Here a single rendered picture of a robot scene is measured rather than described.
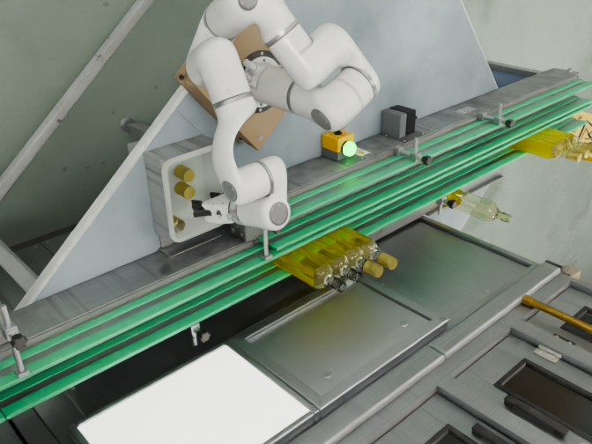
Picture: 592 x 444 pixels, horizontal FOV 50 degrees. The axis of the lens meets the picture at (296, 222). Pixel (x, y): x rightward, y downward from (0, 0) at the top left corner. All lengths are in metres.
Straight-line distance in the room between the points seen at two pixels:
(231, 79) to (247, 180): 0.20
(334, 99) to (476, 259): 0.89
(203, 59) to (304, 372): 0.75
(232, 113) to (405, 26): 0.99
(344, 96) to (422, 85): 0.91
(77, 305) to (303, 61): 0.75
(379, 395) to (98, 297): 0.69
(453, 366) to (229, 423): 0.57
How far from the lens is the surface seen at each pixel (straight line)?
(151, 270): 1.63
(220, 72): 1.30
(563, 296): 2.00
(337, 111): 1.39
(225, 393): 1.52
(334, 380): 1.54
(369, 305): 1.78
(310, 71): 1.39
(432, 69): 2.32
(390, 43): 2.11
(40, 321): 1.53
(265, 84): 1.55
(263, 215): 1.31
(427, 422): 1.52
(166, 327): 1.58
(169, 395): 1.53
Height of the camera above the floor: 2.07
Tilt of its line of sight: 41 degrees down
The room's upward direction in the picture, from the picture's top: 117 degrees clockwise
